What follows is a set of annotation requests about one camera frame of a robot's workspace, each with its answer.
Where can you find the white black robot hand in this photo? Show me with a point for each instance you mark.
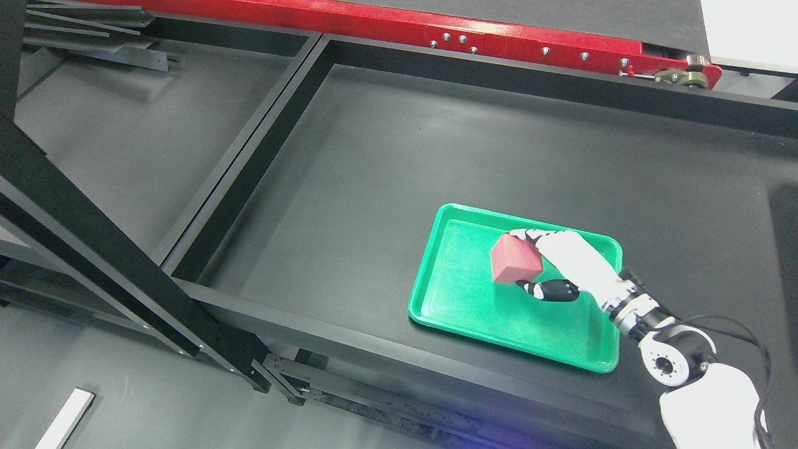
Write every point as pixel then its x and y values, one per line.
pixel 582 268

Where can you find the pink foam block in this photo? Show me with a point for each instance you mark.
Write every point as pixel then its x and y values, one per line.
pixel 514 259

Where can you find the green plastic tray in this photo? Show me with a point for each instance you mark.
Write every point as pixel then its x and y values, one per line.
pixel 454 292

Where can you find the black metal shelf rack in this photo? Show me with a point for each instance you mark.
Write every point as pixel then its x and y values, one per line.
pixel 265 205

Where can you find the white desk with leg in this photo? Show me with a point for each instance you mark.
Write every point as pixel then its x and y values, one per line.
pixel 67 419

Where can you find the red conveyor frame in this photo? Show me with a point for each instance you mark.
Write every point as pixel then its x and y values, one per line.
pixel 557 47

